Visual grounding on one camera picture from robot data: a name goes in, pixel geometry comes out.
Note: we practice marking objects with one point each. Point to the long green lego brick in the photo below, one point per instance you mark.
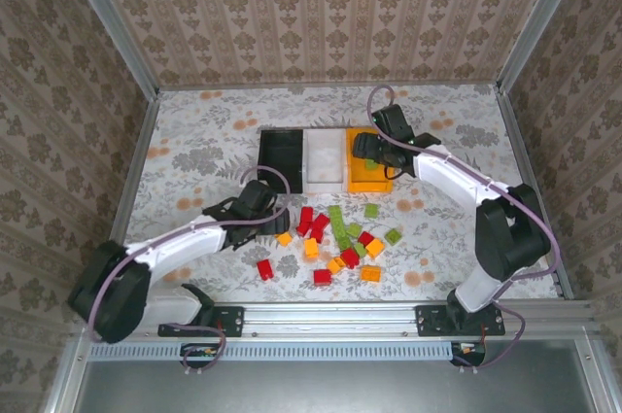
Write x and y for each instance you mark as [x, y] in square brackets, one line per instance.
[342, 236]

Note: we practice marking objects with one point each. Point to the black plastic container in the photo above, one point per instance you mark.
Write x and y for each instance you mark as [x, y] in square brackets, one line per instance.
[282, 150]

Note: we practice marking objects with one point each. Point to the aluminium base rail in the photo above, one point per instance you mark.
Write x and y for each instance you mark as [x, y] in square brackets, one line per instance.
[330, 320]

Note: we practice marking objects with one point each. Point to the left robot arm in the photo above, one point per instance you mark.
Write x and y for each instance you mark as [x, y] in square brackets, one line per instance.
[175, 249]

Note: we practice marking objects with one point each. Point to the black connector box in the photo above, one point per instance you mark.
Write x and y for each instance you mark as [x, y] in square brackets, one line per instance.
[196, 354]
[467, 353]

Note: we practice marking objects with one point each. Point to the grey metal panel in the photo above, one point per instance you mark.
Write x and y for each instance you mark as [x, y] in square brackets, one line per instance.
[340, 388]

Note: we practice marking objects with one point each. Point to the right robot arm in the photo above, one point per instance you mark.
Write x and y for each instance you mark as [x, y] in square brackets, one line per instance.
[452, 175]

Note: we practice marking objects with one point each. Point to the floral tablecloth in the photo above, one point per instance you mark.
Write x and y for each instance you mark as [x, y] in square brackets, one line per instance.
[204, 131]

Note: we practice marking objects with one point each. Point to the orange plastic container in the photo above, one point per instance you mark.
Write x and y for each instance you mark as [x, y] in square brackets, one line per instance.
[369, 182]

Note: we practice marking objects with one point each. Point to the aluminium side rail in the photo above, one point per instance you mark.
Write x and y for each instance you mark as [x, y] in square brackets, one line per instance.
[137, 165]
[518, 141]

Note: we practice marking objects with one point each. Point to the aluminium frame post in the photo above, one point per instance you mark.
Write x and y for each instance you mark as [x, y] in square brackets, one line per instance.
[113, 24]
[539, 19]

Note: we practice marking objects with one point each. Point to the orange lego brick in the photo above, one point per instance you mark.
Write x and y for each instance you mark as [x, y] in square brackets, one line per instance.
[311, 249]
[284, 239]
[370, 273]
[374, 248]
[335, 265]

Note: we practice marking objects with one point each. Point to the white plastic container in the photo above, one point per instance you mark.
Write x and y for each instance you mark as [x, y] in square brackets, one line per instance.
[324, 160]

